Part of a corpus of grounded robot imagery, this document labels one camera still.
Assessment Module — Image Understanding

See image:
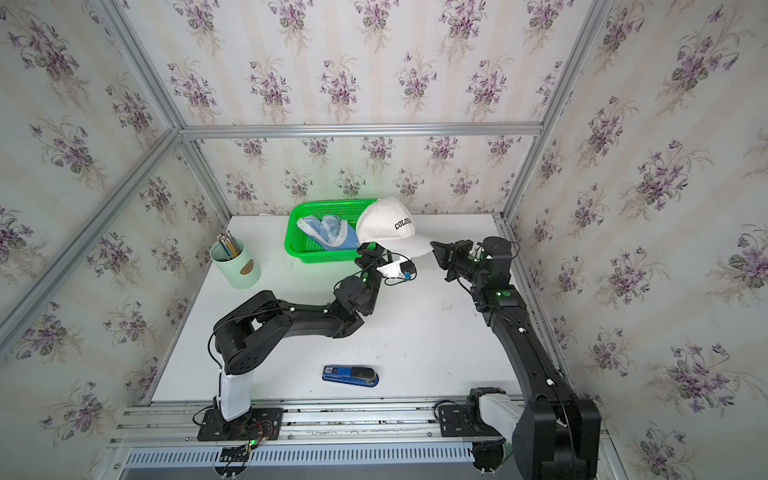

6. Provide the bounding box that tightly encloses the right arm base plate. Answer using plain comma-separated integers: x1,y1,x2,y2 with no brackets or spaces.
433,400,501,438

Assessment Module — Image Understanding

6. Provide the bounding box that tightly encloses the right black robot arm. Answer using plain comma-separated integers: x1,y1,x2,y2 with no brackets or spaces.
431,236,601,479

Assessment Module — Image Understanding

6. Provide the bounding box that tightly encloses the blue stapler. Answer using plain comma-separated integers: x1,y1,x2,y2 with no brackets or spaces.
322,365,379,388

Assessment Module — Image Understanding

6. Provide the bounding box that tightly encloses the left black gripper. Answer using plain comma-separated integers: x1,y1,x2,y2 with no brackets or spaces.
350,232,393,316

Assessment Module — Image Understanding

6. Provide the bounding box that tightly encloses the aluminium front rail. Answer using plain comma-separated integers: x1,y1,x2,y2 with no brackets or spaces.
109,397,502,447

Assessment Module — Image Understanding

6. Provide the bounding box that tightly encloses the coloured pencils bundle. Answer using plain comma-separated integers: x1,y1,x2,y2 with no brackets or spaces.
217,231,241,260

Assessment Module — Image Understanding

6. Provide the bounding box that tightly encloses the green plastic basket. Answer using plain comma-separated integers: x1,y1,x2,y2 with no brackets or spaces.
284,199,375,264

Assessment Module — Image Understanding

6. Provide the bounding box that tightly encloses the mint green pencil cup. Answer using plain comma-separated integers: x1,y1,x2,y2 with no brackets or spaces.
209,237,261,290

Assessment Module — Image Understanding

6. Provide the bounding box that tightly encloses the white baseball cap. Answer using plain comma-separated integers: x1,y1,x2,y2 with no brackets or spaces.
355,198,432,258

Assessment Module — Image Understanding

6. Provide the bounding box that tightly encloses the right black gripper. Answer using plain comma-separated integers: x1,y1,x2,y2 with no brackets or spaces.
429,239,489,290

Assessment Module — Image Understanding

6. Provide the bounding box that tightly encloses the blue baseball cap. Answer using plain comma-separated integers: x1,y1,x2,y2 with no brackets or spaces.
296,215,360,251

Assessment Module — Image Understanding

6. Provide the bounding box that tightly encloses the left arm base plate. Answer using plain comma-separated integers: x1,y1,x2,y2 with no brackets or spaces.
193,406,284,442

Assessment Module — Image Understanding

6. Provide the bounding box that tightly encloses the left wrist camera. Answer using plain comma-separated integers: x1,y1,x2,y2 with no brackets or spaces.
377,258,417,281

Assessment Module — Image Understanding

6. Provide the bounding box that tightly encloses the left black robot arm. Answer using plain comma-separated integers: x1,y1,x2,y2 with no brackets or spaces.
207,243,393,422

